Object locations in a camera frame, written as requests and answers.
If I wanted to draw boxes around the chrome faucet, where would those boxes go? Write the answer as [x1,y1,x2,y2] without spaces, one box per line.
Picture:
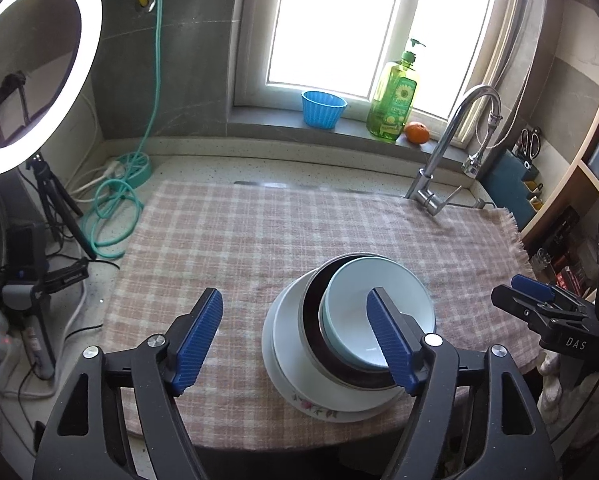
[404,85,503,217]

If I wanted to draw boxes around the wooden shelf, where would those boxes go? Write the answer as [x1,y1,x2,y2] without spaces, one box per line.
[522,60,599,281]

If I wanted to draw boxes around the small white bowl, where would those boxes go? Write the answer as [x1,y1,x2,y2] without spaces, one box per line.
[319,256,436,372]

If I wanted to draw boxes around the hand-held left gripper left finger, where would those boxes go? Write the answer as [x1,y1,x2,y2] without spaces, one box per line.
[32,287,224,480]

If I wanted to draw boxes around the white window frame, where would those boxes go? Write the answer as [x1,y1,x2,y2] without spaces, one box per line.
[227,0,525,148]

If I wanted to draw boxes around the large steel bowl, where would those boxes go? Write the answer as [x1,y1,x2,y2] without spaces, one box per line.
[298,251,433,391]

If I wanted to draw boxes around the blue ribbed cup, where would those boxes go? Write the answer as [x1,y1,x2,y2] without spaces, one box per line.
[301,90,348,131]

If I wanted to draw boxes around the black camera on stand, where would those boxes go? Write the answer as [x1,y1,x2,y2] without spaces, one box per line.
[0,225,90,381]

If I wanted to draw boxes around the blue utensil holder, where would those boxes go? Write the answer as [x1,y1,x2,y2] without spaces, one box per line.
[479,147,543,218]

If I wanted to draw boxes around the black tripod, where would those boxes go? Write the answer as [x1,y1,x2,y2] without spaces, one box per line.
[24,155,98,261]

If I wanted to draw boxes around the orange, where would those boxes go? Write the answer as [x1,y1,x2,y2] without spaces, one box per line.
[404,121,430,145]

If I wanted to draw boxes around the white cable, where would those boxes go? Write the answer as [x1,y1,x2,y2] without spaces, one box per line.
[70,160,123,196]

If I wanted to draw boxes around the ring light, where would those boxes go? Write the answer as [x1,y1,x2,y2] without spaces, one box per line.
[0,0,103,177]

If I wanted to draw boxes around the teal hose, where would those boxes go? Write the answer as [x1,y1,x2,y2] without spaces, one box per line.
[82,0,168,261]

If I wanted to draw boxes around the leaf pattern white plate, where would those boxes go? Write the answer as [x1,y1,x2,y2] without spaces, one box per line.
[262,266,405,413]

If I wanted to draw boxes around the faucet sprayer with hose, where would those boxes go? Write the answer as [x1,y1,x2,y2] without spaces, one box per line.
[462,115,503,178]

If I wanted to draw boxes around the person's right hand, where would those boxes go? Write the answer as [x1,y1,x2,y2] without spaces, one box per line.
[537,352,599,438]

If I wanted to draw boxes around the grey window sill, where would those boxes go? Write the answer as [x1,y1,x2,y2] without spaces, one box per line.
[227,107,473,158]

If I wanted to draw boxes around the pink plaid cloth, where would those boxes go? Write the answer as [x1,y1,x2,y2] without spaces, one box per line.
[102,180,527,451]

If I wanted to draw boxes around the scissors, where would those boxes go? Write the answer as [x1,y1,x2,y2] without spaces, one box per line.
[517,127,543,163]

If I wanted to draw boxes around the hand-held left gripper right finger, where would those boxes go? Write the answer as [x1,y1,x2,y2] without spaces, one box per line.
[367,287,563,480]

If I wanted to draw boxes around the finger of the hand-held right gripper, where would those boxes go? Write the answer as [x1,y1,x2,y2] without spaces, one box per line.
[492,285,570,331]
[512,274,580,307]

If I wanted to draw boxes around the green dish soap bottle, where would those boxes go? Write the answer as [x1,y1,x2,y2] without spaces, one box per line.
[367,37,423,144]

